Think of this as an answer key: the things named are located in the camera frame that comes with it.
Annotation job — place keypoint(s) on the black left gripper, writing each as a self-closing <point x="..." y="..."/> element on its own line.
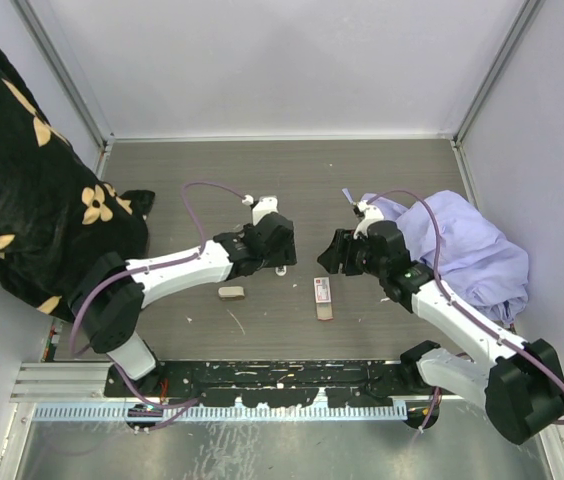
<point x="285" y="254"/>

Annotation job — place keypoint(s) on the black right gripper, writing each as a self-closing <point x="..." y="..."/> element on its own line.
<point x="333" y="255"/>

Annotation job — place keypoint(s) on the beige stapler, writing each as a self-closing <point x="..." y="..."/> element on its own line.
<point x="231" y="293"/>

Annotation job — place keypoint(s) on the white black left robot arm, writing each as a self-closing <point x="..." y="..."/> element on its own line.
<point x="108" y="301"/>

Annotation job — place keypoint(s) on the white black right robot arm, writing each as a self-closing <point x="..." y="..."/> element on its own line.
<point x="518" y="384"/>

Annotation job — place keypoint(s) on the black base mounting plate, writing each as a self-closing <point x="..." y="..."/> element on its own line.
<point x="276" y="384"/>

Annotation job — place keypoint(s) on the lavender crumpled cloth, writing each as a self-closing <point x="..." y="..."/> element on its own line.
<point x="477" y="261"/>

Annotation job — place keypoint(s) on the black floral blanket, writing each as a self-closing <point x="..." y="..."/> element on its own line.
<point x="57" y="219"/>

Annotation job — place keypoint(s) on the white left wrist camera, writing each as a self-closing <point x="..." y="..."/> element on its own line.
<point x="260" y="207"/>

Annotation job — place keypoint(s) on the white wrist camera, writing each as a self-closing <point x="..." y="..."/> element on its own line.
<point x="260" y="207"/>
<point x="367" y="215"/>

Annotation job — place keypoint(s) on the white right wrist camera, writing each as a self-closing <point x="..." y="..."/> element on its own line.
<point x="367" y="215"/>

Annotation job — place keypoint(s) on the white slotted cable duct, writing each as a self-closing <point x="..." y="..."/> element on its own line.
<point x="129" y="412"/>

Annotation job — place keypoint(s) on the aluminium front rail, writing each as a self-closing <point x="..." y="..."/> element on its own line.
<point x="73" y="381"/>

